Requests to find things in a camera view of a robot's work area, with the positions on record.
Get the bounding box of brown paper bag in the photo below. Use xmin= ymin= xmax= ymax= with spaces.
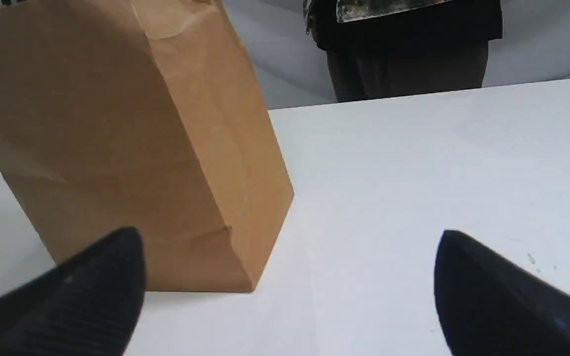
xmin=0 ymin=0 xmax=294 ymax=293

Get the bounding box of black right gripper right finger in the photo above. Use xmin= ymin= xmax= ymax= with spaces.
xmin=434 ymin=230 xmax=570 ymax=356

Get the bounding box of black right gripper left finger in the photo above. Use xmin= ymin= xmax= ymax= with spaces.
xmin=0 ymin=227 xmax=146 ymax=356

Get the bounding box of person in white jacket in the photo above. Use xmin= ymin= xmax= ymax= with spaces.
xmin=302 ymin=0 xmax=504 ymax=103

